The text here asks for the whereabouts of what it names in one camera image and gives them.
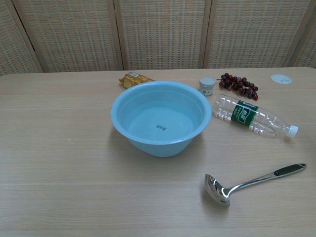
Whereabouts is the stainless steel ladle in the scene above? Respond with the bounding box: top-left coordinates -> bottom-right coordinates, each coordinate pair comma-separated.
204,162 -> 307,207

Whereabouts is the light blue plastic basin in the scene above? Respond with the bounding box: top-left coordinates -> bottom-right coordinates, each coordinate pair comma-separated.
110,80 -> 212,158

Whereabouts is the golden snack packet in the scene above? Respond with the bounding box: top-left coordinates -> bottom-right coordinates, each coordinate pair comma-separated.
118,71 -> 156,90

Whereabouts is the small grey lidded jar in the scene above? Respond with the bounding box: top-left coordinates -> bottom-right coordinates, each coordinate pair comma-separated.
198,77 -> 216,97

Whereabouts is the woven rattan screen panel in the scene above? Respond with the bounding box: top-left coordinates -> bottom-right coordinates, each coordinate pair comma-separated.
284,0 -> 316,69
202,0 -> 312,70
113,0 -> 212,72
0,0 -> 42,77
7,0 -> 124,74

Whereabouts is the clear bottle with green label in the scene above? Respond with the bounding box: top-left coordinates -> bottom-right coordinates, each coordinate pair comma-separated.
212,94 -> 299,138

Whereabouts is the bunch of dark red grapes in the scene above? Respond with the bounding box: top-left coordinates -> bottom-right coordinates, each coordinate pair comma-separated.
216,72 -> 260,101

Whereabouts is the white round table grommet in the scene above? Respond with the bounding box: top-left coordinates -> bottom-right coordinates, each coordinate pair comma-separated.
270,74 -> 293,85

